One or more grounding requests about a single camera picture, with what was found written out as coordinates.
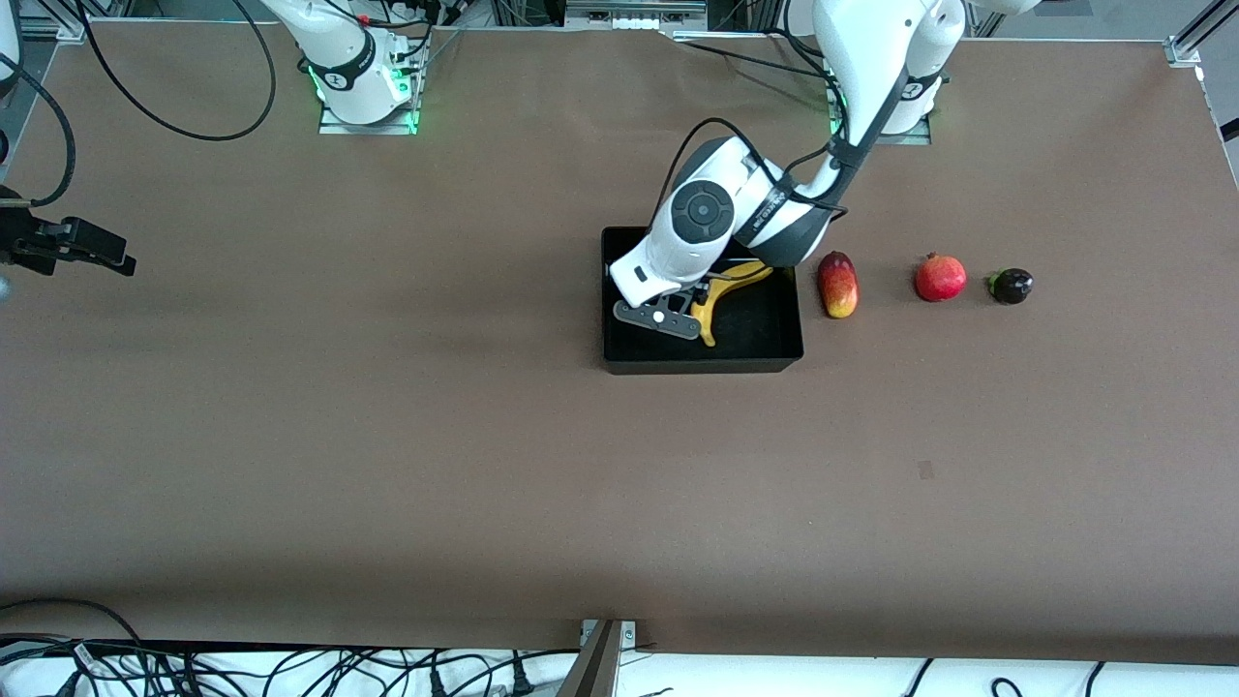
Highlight black base cable bundle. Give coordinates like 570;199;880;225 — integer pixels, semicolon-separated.
382;0;466;74

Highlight black plastic box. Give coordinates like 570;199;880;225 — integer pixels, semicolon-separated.
600;225;805;376

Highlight black base power cable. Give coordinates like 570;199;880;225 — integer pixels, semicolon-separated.
668;29;843;86

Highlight aluminium profile post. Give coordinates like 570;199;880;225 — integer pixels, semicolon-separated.
555;620;622;697

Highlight red yellow mango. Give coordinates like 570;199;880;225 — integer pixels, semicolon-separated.
816;251;861;319

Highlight grey metal frame bar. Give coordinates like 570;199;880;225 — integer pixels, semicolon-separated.
564;0;710;36

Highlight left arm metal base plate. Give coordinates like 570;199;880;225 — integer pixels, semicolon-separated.
828;46;933;146

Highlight black tangled floor cable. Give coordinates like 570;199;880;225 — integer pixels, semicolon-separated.
416;647;582;697
0;634;209;697
247;647;456;697

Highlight black arched floor cable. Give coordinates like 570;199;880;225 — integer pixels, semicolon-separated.
0;597;146;659

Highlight red pomegranate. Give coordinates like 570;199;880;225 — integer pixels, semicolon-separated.
915;252;968;303

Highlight yellow banana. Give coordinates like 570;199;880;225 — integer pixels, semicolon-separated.
691;259;775;348

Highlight dark purple mangosteen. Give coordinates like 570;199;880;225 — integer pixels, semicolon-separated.
986;267;1035;306

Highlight long looping black cable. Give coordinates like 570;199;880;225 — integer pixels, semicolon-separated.
76;0;278;142

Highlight silver table edge bracket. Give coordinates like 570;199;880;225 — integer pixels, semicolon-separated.
579;618;640;652

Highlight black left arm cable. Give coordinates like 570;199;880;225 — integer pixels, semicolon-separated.
666;58;916;226

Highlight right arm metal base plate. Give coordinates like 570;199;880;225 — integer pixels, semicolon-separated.
318;39;420;136

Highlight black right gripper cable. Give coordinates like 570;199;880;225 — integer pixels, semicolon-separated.
0;53;76;206

